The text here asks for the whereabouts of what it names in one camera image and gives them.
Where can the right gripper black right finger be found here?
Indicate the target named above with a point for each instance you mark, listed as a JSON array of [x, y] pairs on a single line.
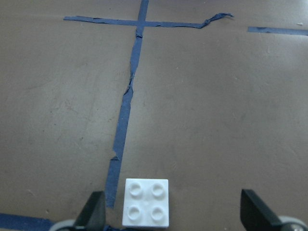
[[255, 215]]

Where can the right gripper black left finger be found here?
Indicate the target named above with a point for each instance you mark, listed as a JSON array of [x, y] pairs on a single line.
[[92, 216]]

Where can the white block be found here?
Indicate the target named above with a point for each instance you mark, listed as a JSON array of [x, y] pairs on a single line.
[[146, 203]]

